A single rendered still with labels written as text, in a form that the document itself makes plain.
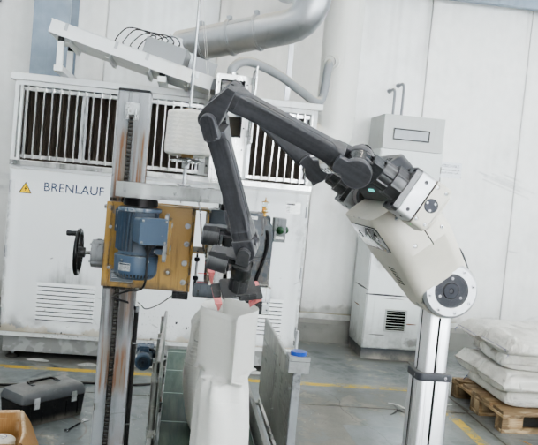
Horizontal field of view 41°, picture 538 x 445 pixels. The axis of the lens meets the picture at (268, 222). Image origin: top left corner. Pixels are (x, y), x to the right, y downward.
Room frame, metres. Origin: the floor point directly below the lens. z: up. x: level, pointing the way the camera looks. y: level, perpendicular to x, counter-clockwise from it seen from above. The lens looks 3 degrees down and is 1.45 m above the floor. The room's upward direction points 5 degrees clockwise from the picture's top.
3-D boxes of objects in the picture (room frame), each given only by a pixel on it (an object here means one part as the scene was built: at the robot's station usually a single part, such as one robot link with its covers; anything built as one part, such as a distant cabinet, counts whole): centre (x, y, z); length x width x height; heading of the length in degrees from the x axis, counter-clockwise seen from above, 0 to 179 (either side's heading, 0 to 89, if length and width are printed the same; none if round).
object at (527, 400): (4.96, -1.80, 0.20); 0.66 x 0.44 x 0.12; 7
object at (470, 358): (5.17, -1.82, 0.32); 0.67 x 0.42 x 0.14; 101
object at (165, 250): (2.58, 0.38, 1.23); 0.28 x 0.07 x 0.16; 7
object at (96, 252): (2.70, 0.63, 1.14); 0.11 x 0.06 x 0.11; 7
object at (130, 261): (2.50, 0.45, 1.21); 0.15 x 0.15 x 0.25
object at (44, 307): (5.88, 0.87, 1.05); 2.28 x 1.16 x 2.09; 97
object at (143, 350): (4.30, 0.66, 0.35); 0.30 x 0.15 x 0.15; 7
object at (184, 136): (2.53, 0.31, 1.61); 0.17 x 0.17 x 0.17
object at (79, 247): (2.69, 0.71, 1.13); 0.18 x 0.11 x 0.18; 7
